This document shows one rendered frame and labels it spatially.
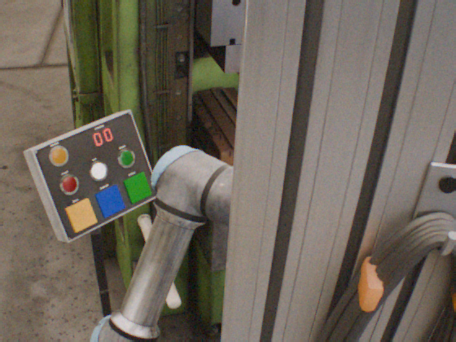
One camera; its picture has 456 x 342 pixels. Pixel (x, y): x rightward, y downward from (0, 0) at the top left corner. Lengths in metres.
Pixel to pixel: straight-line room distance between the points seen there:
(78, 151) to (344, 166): 1.31
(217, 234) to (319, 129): 1.73
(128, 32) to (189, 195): 0.78
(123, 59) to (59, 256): 1.43
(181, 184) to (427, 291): 0.77
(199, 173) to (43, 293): 1.79
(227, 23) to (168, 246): 0.77
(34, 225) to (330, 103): 2.90
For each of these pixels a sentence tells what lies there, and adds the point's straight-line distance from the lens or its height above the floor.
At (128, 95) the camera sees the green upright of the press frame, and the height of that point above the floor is 1.16.
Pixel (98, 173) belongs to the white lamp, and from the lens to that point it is 1.59.
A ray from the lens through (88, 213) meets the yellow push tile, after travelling 1.58.
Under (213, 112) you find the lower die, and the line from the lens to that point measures 2.07.
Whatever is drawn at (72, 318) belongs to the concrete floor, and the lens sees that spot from 2.63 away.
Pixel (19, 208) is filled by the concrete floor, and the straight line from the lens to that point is 3.28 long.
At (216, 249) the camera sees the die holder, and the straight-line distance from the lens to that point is 2.06.
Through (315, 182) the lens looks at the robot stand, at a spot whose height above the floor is 1.83.
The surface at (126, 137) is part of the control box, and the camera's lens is 1.64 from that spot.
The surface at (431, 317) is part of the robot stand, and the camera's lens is 0.41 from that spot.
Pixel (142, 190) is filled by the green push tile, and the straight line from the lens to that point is 1.66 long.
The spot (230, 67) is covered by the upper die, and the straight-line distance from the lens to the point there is 1.72.
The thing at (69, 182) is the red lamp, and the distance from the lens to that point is 1.55.
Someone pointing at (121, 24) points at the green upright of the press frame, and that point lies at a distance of 1.72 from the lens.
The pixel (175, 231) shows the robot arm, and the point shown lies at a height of 1.26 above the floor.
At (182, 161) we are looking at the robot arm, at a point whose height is 1.38.
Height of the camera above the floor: 2.01
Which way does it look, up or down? 35 degrees down
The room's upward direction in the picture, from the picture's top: 3 degrees clockwise
